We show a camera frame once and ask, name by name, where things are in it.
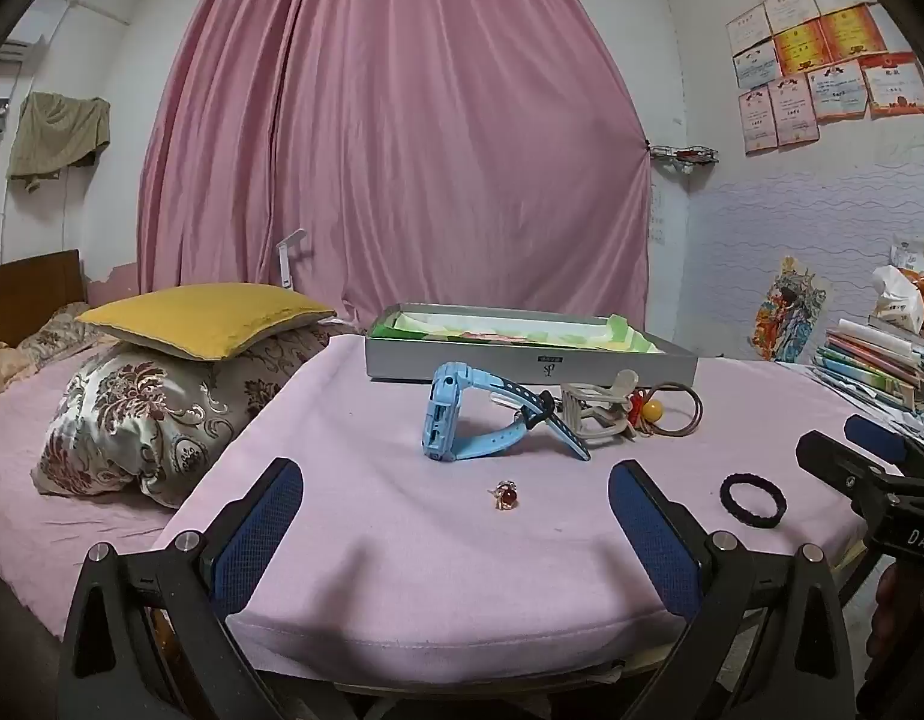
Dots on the olive green hanging cloth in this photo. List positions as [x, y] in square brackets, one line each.
[57, 127]

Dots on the beige patterned blanket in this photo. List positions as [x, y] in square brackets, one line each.
[19, 360]

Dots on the grey shallow box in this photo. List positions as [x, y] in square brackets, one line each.
[507, 364]

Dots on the wooden headboard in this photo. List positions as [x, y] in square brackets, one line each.
[27, 292]

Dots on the metal wall rack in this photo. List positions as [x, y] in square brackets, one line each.
[687, 156]

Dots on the blue smartwatch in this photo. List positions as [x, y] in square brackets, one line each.
[441, 412]

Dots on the white tissue pack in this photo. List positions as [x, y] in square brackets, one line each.
[901, 307]

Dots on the beige hair claw clip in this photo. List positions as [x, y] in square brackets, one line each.
[582, 401]

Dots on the pink curtain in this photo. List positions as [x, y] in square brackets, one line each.
[402, 127]

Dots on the floral patterned pillow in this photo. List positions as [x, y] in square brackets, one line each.
[132, 420]

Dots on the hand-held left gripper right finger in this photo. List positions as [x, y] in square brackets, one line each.
[653, 540]

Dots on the group of wall certificates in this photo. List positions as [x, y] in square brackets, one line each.
[799, 37]

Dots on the colourful paper cutout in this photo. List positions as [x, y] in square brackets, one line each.
[788, 315]

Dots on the stack of books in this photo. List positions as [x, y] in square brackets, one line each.
[867, 367]

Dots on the colourful printed towel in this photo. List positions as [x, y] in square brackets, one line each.
[507, 334]

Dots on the yellow pillow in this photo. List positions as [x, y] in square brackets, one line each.
[207, 315]

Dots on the pink tablecloth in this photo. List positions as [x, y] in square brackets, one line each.
[432, 577]

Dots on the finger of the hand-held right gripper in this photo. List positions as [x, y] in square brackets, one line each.
[833, 457]
[874, 439]

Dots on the white wall calendar sheet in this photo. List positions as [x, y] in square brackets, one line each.
[657, 214]

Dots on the bed with pink sheet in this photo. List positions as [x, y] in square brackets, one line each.
[27, 480]

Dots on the white air conditioner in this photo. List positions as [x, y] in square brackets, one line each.
[16, 52]

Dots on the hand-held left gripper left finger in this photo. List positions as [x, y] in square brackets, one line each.
[256, 532]

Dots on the person's right hand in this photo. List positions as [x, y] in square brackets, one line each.
[908, 615]

